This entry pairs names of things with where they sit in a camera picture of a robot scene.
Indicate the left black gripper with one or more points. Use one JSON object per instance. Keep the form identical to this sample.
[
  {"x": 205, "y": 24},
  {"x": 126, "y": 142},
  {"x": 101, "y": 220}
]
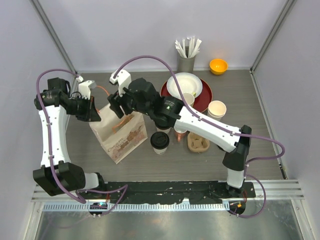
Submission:
[{"x": 90, "y": 108}]

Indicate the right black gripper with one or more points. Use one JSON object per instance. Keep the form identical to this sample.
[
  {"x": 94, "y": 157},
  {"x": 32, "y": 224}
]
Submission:
[{"x": 113, "y": 102}]

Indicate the paper takeout bag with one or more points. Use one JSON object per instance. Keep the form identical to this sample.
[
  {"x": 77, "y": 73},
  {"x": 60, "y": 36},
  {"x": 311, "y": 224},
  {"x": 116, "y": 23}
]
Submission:
[{"x": 119, "y": 136}]

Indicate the black cup lid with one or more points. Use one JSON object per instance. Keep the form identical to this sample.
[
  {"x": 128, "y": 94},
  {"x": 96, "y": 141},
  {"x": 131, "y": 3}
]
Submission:
[{"x": 159, "y": 140}]

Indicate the white paper cup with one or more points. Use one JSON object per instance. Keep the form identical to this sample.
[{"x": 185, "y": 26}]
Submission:
[
  {"x": 159, "y": 151},
  {"x": 164, "y": 130}
]

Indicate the stack of white paper cups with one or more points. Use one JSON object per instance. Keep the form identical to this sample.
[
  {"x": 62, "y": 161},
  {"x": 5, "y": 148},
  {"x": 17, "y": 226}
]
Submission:
[{"x": 216, "y": 110}]

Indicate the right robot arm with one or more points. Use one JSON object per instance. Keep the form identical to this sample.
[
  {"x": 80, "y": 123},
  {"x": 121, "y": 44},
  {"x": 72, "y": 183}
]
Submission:
[{"x": 170, "y": 112}]

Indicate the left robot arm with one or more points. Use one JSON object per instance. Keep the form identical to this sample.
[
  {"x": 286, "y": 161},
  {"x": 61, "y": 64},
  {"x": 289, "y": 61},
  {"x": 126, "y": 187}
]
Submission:
[{"x": 54, "y": 105}]

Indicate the pink mug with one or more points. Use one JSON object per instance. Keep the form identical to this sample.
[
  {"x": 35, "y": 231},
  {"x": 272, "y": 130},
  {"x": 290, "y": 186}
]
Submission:
[{"x": 180, "y": 134}]

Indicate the white paper plate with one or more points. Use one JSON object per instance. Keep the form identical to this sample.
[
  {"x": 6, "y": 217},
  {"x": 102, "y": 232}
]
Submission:
[{"x": 188, "y": 83}]

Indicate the grey straw holder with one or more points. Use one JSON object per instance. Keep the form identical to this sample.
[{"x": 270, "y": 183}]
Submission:
[{"x": 185, "y": 65}]

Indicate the red round tray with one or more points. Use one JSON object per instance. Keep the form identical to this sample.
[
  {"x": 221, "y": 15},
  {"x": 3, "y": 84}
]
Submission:
[{"x": 202, "y": 101}]

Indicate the brown cardboard cup carrier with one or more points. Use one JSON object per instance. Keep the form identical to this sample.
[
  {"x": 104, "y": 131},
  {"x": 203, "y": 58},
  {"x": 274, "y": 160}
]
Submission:
[{"x": 197, "y": 143}]

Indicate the white wrapped straws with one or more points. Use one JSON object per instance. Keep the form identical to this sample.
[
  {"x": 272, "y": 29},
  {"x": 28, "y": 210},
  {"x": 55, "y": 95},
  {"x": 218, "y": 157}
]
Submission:
[{"x": 188, "y": 48}]

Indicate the orange bowl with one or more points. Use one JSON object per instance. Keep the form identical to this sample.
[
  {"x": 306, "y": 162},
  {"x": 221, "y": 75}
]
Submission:
[{"x": 218, "y": 66}]

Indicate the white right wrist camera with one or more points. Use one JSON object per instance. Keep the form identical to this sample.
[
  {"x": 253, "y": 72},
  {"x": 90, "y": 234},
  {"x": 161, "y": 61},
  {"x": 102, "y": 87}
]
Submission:
[{"x": 123, "y": 79}]

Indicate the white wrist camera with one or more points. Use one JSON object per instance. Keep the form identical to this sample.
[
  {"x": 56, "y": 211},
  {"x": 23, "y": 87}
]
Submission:
[
  {"x": 123, "y": 79},
  {"x": 85, "y": 87}
]

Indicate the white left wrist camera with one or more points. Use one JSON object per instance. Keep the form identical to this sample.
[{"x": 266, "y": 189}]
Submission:
[{"x": 85, "y": 87}]

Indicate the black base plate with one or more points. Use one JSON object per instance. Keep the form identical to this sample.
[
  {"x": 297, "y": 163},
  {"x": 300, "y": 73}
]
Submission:
[{"x": 174, "y": 192}]

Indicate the aluminium frame rail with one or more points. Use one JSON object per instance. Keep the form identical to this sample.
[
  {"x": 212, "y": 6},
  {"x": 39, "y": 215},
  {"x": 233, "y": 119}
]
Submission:
[{"x": 266, "y": 190}]

